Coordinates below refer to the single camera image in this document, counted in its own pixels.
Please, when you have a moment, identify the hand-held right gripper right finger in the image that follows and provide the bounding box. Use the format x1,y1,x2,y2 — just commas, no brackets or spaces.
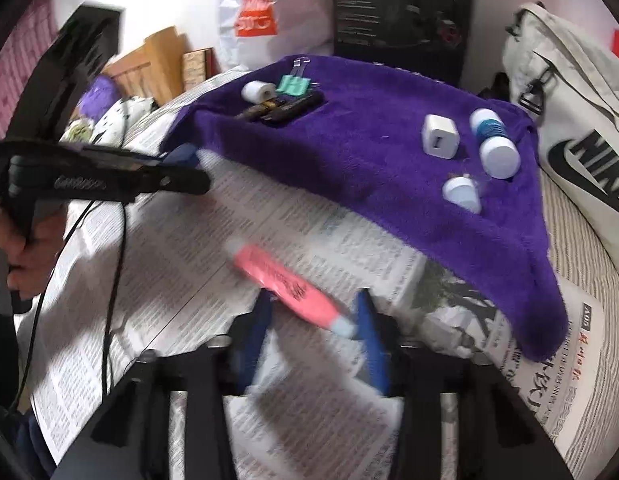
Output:
352,290,575,480

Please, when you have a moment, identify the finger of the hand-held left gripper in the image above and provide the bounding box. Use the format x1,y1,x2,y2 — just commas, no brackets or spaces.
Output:
162,143,201,167
139,169,211,200

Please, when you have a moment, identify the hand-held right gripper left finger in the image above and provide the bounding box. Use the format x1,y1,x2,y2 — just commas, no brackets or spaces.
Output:
64,290,275,480

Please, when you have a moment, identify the pink tube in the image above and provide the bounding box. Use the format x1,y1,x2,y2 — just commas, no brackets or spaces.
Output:
224,239,360,340

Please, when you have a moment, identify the white bottle with blue label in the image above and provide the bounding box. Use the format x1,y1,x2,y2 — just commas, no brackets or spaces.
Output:
469,108,521,180

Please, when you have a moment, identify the person's left hand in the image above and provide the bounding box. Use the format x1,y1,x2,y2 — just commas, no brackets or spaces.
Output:
0,200,65,298

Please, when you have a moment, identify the white floral cloth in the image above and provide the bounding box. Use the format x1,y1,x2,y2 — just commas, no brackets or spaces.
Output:
59,95,155,143

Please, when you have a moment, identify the newspaper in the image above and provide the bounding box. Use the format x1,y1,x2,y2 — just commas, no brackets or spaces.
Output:
14,67,605,480

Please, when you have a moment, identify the purple plush cloth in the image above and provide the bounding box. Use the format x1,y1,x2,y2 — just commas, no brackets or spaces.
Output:
82,75,122,121

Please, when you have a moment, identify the black and gold tube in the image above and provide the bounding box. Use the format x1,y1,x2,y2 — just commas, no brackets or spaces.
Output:
235,99,286,121

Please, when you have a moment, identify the patterned wooden board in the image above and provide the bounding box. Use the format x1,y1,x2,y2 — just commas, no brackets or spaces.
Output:
183,47,215,92

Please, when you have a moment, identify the white tape roll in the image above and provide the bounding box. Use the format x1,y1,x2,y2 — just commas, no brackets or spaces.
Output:
240,80,276,105

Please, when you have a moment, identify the green binder clip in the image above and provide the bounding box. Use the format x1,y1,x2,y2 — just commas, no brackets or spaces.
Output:
289,57,320,100
275,57,297,96

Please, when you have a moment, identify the white plastic bag red print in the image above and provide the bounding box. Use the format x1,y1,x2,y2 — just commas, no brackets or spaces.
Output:
215,0,336,73

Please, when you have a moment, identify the small white capped bottle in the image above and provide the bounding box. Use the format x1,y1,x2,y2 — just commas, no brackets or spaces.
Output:
442,174,486,215

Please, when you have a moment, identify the purple towel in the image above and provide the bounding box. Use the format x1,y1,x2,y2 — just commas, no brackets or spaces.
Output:
162,54,570,363

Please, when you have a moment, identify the person's dark clothing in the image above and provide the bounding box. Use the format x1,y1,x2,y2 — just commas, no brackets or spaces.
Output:
0,280,57,480

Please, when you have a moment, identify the white charger cube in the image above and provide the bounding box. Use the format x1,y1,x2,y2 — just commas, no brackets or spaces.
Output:
421,114,463,157

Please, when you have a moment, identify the black headset box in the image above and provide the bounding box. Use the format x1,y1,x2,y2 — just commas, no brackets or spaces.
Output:
332,0,477,86

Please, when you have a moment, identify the white bag with black logo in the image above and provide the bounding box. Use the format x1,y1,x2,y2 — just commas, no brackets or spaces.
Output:
477,2,619,286

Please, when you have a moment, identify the black cable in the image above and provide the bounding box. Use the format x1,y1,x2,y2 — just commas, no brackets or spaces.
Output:
9,199,130,413

